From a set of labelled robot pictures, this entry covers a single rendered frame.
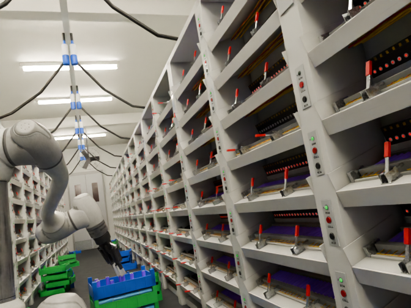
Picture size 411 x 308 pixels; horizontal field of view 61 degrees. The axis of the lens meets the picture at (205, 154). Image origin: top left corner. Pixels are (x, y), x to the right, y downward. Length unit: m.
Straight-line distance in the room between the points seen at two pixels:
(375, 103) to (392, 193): 0.20
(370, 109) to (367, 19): 0.20
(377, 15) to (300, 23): 0.26
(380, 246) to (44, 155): 1.04
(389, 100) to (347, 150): 0.24
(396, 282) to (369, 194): 0.19
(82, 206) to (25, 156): 0.51
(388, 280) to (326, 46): 0.57
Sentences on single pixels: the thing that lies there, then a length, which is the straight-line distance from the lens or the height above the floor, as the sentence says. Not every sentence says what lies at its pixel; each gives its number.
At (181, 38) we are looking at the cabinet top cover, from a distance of 2.15.
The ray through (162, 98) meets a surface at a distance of 3.10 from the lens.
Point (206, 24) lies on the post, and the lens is 1.80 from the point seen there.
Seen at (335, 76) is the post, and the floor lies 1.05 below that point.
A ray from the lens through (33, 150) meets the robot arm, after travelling 1.26.
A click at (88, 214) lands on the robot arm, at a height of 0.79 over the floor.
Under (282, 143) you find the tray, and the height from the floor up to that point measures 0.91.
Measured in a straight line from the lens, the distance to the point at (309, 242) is 1.25.
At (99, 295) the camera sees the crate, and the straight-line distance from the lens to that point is 1.84.
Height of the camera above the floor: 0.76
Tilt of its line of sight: 8 degrees up
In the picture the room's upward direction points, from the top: 9 degrees counter-clockwise
